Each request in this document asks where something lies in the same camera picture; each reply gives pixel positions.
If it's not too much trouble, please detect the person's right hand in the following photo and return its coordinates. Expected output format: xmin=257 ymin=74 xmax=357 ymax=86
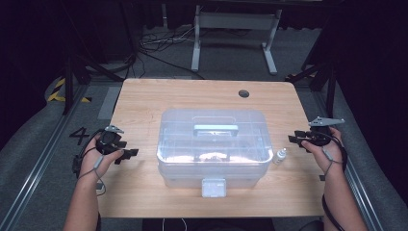
xmin=300 ymin=126 xmax=346 ymax=177

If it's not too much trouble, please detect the grey right wrist strap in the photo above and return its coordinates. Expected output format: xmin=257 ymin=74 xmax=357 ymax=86
xmin=321 ymin=146 xmax=344 ymax=177

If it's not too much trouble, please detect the grey floor plate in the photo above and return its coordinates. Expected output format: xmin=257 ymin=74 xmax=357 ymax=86
xmin=97 ymin=86 xmax=122 ymax=121

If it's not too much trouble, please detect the black metal stand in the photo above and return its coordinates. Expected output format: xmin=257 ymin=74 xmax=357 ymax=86
xmin=284 ymin=61 xmax=339 ymax=118
xmin=62 ymin=47 xmax=125 ymax=116

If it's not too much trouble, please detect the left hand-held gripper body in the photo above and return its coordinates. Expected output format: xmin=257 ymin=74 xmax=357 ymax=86
xmin=95 ymin=124 xmax=128 ymax=156

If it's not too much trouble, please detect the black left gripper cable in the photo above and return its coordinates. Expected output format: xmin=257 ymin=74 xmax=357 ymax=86
xmin=72 ymin=129 xmax=107 ymax=179

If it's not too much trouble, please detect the grey left wrist strap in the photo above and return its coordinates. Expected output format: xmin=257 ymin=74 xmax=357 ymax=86
xmin=77 ymin=154 xmax=106 ymax=181

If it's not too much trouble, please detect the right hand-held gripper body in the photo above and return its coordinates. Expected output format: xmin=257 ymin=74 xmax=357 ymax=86
xmin=304 ymin=116 xmax=346 ymax=147

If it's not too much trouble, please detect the thin white cable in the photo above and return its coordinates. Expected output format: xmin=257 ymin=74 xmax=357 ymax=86
xmin=161 ymin=218 xmax=189 ymax=231

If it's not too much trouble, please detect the tangle of floor cables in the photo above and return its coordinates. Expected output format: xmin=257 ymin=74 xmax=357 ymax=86
xmin=137 ymin=24 xmax=206 ymax=81

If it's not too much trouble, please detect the grey metal table frame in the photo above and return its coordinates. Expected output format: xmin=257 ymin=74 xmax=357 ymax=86
xmin=190 ymin=4 xmax=284 ymax=77

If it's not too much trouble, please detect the person's left hand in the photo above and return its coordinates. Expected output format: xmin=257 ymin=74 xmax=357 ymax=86
xmin=78 ymin=136 xmax=125 ymax=188

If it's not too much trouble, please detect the clear plastic storage box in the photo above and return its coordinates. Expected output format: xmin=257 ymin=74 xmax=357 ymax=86
xmin=156 ymin=108 xmax=274 ymax=198

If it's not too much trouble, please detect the yellow black hazard tape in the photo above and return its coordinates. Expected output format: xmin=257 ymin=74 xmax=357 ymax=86
xmin=46 ymin=77 xmax=92 ymax=104

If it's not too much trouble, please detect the grey wrist strap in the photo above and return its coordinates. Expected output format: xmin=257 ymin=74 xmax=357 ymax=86
xmin=321 ymin=146 xmax=344 ymax=177
xmin=77 ymin=154 xmax=106 ymax=181

